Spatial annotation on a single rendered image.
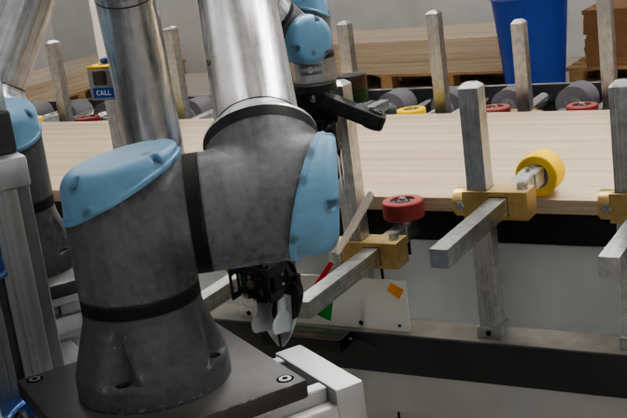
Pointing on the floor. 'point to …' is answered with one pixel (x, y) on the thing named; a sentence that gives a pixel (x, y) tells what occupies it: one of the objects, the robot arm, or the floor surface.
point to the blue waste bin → (550, 36)
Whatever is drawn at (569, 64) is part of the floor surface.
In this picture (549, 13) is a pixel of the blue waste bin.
